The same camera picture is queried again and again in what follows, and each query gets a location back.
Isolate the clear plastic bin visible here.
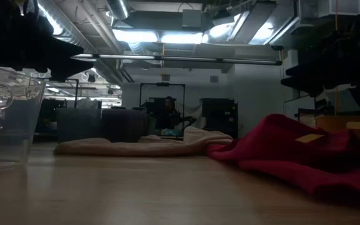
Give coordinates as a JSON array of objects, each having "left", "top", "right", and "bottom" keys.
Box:
[{"left": 0, "top": 62, "right": 47, "bottom": 171}]

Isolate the beige cloth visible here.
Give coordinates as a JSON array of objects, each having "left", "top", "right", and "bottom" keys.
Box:
[{"left": 53, "top": 126, "right": 234, "bottom": 158}]

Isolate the silver ventilation duct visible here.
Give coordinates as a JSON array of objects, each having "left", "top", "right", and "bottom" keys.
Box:
[{"left": 104, "top": 0, "right": 131, "bottom": 21}]

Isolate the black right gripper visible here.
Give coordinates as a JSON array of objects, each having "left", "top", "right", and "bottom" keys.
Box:
[{"left": 280, "top": 18, "right": 360, "bottom": 98}]

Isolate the grey ceiling box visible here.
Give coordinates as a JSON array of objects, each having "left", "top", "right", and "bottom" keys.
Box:
[{"left": 182, "top": 9, "right": 203, "bottom": 29}]

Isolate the person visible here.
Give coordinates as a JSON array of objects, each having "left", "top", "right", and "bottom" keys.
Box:
[{"left": 159, "top": 96, "right": 198, "bottom": 131}]

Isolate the ceiling light panel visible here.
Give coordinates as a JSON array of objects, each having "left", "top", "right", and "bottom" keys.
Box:
[
  {"left": 160, "top": 32, "right": 203, "bottom": 44},
  {"left": 112, "top": 29, "right": 159, "bottom": 43}
]

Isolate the black metal frame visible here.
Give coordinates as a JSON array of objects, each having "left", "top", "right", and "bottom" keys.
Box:
[{"left": 139, "top": 82, "right": 186, "bottom": 138}]

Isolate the red cloth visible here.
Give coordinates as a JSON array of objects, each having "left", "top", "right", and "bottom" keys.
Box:
[{"left": 203, "top": 113, "right": 360, "bottom": 209}]

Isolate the long ceiling light bar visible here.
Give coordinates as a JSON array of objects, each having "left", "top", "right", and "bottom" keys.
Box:
[{"left": 70, "top": 53, "right": 283, "bottom": 66}]

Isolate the dark grey partition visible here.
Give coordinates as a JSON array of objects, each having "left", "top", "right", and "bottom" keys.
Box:
[{"left": 56, "top": 107, "right": 151, "bottom": 144}]

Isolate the black equipment rack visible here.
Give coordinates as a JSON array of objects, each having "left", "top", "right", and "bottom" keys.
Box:
[{"left": 200, "top": 98, "right": 239, "bottom": 139}]

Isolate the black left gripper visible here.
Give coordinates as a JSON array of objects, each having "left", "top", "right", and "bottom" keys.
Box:
[{"left": 0, "top": 12, "right": 94, "bottom": 83}]

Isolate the wooden box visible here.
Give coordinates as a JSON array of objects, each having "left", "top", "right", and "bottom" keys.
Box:
[{"left": 295, "top": 115, "right": 360, "bottom": 144}]

